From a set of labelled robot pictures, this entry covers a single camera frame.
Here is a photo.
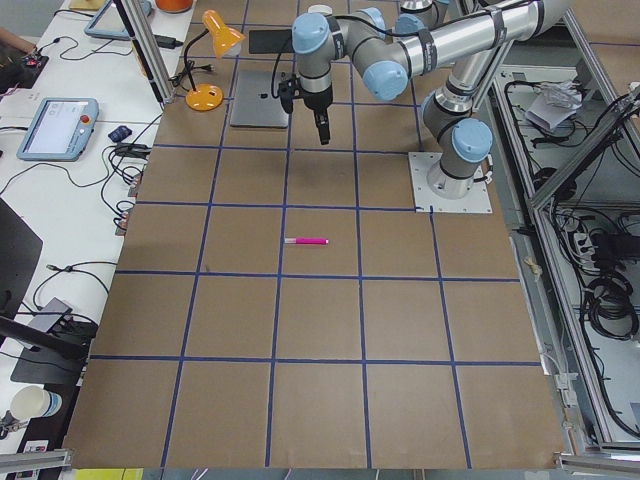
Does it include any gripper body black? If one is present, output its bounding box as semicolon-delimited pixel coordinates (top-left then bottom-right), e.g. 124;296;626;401
277;72;333;114

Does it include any pink marker pen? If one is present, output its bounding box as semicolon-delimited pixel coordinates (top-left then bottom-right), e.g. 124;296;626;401
284;237;329;246

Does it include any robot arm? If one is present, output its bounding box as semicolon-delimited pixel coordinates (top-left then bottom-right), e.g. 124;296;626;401
394;0;449;34
276;1;572;200

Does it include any silver laptop notebook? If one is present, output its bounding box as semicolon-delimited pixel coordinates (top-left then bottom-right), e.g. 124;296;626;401
230;70;289;129

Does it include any black mousepad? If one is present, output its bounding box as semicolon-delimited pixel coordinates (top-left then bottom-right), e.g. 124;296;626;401
249;29;294;54

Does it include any orange desk lamp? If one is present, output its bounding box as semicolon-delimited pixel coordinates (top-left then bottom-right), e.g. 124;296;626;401
182;9;247;113

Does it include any black power adapter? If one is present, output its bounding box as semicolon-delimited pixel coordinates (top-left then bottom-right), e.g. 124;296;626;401
154;34;183;49

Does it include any orange bucket grey lid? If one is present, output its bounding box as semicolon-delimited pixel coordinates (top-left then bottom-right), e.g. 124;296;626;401
155;0;193;14

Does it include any dark blue pouch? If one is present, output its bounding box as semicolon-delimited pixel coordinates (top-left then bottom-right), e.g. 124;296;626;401
108;125;132;143

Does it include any blue teach pendant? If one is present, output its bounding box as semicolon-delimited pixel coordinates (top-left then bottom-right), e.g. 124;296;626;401
84;1;130;40
16;97;99;162

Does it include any black monitor stand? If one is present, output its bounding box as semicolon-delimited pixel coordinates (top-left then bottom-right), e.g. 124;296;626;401
1;202;95;385

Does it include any paper cup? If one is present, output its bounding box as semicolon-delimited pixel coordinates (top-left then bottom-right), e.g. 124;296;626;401
9;385;63;420

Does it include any lamp power cable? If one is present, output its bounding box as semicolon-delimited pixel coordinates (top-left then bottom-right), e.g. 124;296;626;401
169;59;216;89

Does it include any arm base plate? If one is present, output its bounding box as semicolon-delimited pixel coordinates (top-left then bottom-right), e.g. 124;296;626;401
408;152;493;214

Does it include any aluminium frame post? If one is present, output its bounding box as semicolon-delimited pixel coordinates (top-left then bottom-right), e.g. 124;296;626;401
114;0;174;105

